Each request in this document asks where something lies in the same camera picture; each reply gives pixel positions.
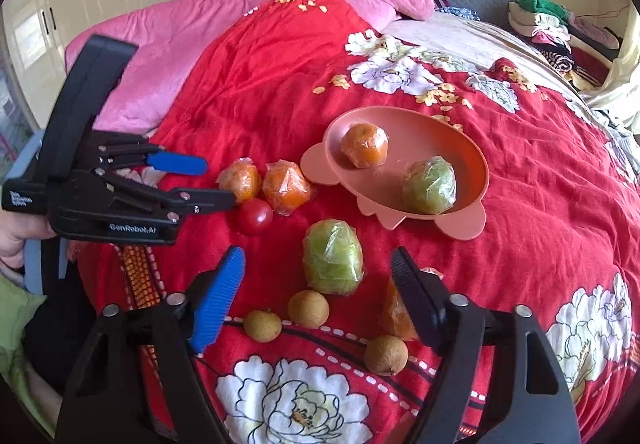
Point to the pink blanket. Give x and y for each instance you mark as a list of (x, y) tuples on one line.
[(165, 39)]

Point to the pink plastic bowl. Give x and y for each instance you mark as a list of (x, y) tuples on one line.
[(425, 139)]

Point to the beige bed sheet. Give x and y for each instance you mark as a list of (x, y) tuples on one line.
[(475, 39)]

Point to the brown longan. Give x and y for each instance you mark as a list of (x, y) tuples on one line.
[(262, 325), (386, 355), (308, 308)]

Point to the green fruit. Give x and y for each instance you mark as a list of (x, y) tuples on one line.
[(332, 256), (430, 186)]

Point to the person's left hand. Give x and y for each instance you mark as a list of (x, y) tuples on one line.
[(17, 234)]

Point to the cream curtain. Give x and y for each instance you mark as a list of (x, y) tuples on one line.
[(620, 84)]

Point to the red tomato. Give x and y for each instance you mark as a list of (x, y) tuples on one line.
[(255, 216)]

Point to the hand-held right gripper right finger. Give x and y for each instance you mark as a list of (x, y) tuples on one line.
[(412, 294)]

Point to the person's left forearm green sleeve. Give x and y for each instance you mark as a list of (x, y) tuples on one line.
[(15, 314)]

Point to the pile of folded clothes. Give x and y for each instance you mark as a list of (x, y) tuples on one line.
[(555, 32)]

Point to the dark cloth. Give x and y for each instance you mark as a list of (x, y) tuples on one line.
[(60, 329)]

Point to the orange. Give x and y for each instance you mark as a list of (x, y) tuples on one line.
[(241, 179), (287, 186), (365, 146), (395, 314)]

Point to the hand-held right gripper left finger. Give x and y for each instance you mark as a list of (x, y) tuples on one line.
[(220, 299)]

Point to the dark patterned pillow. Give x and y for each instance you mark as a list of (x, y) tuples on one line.
[(455, 9)]

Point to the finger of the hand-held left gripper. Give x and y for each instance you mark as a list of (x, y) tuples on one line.
[(180, 164), (210, 199)]

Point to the red floral blanket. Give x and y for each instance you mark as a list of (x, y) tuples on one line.
[(525, 199)]

